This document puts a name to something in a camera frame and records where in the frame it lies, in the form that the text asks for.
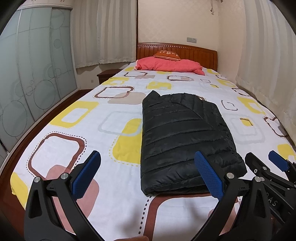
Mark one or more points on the orange small pillow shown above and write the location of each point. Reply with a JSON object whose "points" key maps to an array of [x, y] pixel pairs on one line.
{"points": [[167, 55]]}

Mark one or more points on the wooden nightstand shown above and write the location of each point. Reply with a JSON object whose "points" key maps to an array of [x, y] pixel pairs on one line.
{"points": [[105, 75]]}

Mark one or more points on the black puffer jacket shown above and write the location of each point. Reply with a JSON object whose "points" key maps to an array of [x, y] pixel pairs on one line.
{"points": [[174, 128]]}

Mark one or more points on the person's hand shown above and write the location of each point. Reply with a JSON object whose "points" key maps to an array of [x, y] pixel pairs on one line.
{"points": [[137, 238]]}

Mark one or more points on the frosted glass wardrobe doors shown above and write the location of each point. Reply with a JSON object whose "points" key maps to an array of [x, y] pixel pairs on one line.
{"points": [[36, 68]]}

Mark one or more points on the patterned white bed sheet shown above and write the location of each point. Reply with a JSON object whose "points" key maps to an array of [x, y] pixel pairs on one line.
{"points": [[109, 120]]}

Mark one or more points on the pink folded quilt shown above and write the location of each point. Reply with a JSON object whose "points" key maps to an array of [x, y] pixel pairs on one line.
{"points": [[158, 64]]}

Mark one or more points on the wall switch panel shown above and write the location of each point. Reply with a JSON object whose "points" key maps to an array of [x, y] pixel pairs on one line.
{"points": [[191, 40]]}

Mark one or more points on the wooden headboard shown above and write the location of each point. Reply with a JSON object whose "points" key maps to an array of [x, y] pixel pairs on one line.
{"points": [[206, 57]]}

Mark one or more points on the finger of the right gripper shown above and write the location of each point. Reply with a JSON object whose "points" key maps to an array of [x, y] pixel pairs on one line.
{"points": [[284, 165], [256, 165]]}

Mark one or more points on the cream side curtain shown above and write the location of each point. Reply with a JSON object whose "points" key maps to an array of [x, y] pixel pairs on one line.
{"points": [[267, 65]]}

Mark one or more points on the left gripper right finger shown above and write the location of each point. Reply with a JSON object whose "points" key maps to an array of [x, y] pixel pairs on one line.
{"points": [[242, 211]]}

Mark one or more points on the cream window curtain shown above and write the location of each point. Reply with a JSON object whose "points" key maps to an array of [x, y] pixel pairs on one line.
{"points": [[104, 32]]}

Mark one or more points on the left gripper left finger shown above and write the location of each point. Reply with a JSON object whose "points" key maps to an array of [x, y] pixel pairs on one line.
{"points": [[41, 220]]}

